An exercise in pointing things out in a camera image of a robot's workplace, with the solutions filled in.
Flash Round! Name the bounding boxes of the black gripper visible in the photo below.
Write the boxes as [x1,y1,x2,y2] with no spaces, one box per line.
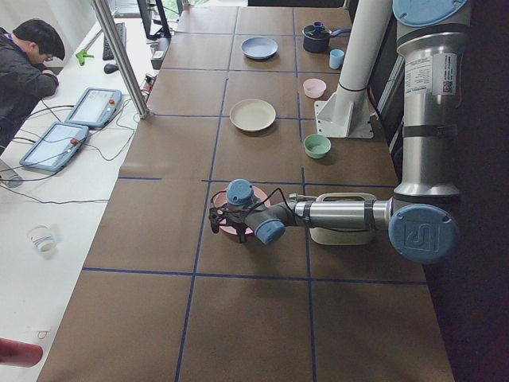
[210,205,253,243]

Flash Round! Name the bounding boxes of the pink plate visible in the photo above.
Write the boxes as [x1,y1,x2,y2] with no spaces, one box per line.
[208,179,282,244]

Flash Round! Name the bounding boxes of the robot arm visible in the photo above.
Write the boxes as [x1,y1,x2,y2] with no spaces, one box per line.
[208,1,471,264]

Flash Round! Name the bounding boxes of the cream toaster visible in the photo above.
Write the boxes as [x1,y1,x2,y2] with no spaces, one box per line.
[309,193,377,246]

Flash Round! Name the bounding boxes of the cream plate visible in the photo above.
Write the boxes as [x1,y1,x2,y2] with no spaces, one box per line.
[230,99,276,132]

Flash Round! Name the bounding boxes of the green bowl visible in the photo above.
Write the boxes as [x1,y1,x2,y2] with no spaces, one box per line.
[303,134,332,159]

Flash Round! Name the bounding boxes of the pink bowl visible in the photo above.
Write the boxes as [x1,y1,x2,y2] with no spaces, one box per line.
[302,78,327,99]

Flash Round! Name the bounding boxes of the upper teach pendant tablet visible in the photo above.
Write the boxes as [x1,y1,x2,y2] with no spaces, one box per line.
[65,88,122,130]

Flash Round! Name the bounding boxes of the teach pendant tablet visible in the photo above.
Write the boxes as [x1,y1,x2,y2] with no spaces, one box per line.
[19,122,89,173]
[65,88,122,130]

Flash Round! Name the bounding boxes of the blue plate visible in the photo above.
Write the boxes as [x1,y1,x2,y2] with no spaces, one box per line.
[241,37,278,60]

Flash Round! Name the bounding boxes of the paper cup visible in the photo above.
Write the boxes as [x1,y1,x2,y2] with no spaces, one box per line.
[27,225,56,253]

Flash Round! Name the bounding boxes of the lower teach pendant tablet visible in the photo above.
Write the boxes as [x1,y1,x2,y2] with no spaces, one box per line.
[19,122,89,173]

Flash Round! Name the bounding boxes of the black computer mouse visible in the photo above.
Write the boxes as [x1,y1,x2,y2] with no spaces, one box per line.
[103,64,119,74]

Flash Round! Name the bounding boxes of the light blue cup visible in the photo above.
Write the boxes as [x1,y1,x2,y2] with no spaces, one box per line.
[328,49,345,69]

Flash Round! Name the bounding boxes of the black monitor stand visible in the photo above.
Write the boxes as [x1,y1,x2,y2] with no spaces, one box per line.
[137,0,172,41]

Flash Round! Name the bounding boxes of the dark blue saucepan with lid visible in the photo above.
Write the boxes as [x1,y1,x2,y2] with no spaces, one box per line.
[302,21,352,53]

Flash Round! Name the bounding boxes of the black keyboard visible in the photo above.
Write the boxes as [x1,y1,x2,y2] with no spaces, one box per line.
[102,21,127,61]

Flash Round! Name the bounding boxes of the green hand tool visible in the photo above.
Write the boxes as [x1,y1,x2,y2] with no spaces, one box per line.
[76,49,95,66]

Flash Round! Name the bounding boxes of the person in dark jacket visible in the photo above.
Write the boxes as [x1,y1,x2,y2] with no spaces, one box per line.
[0,18,66,150]

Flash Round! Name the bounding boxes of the red cylinder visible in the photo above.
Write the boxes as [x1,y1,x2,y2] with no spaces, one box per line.
[1,338,43,368]

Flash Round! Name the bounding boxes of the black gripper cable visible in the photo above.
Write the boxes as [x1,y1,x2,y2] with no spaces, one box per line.
[208,186,311,232]

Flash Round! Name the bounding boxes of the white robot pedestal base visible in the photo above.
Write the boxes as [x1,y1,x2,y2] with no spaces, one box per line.
[315,0,392,139]

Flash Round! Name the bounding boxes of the aluminium frame post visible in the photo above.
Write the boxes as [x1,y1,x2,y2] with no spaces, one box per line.
[91,0,150,119]

